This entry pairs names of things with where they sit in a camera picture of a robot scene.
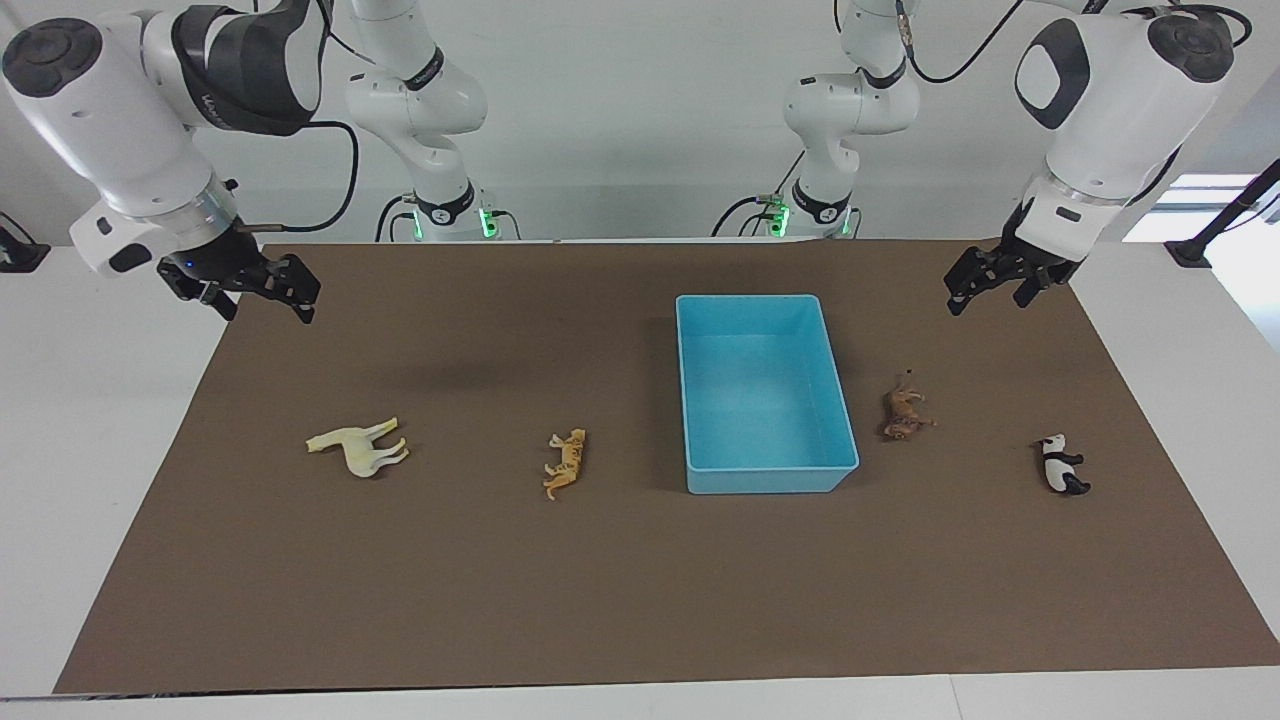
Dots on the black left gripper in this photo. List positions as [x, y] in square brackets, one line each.
[1045, 255]

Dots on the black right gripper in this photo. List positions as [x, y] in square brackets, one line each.
[215, 262]

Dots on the brown lion toy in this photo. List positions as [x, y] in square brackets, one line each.
[903, 410]

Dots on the cream horse toy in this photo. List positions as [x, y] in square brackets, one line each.
[362, 450]

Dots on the black and white panda toy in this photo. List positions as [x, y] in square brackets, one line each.
[1058, 464]

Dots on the orange tiger toy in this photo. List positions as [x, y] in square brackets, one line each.
[567, 460]

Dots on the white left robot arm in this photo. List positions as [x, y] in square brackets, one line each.
[1110, 130]

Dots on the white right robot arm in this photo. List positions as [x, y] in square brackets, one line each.
[90, 110]

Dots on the light blue plastic storage box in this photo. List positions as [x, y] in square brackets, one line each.
[765, 400]

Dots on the black clamp stand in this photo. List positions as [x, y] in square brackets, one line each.
[1225, 215]

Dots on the brown table mat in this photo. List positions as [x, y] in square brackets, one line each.
[500, 580]

